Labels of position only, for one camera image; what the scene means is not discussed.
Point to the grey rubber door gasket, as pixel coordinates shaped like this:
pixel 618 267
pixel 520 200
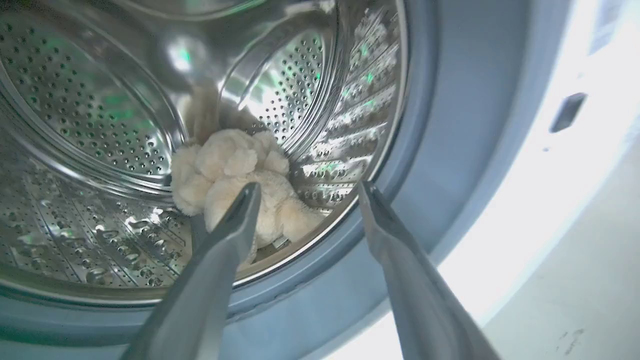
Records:
pixel 435 125

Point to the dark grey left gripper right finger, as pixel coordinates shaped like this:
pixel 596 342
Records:
pixel 420 300

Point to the cream plush teddy bear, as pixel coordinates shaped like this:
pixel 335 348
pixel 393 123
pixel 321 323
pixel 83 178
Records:
pixel 235 175

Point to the perforated steel washer drum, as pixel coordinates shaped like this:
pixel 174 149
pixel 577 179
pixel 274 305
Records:
pixel 100 125

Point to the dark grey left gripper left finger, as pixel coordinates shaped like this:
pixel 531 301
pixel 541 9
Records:
pixel 200 290

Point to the white front-load washing machine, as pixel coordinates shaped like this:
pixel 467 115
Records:
pixel 525 150

